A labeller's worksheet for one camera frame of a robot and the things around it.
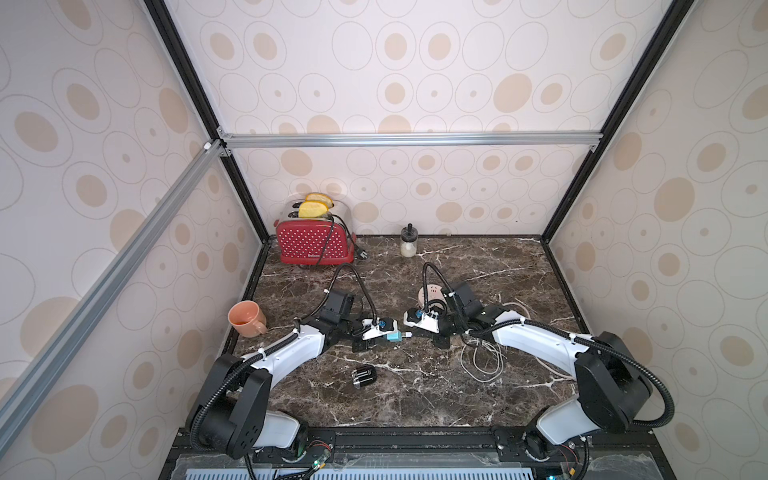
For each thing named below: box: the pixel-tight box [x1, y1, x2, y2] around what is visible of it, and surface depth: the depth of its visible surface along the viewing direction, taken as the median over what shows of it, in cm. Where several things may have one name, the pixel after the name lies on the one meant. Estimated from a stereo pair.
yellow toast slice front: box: [298, 201, 328, 218], surface depth 105 cm
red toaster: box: [274, 197, 356, 265], surface depth 105 cm
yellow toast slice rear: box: [305, 192, 334, 209], surface depth 108 cm
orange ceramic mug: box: [227, 300, 267, 338], surface depth 91 cm
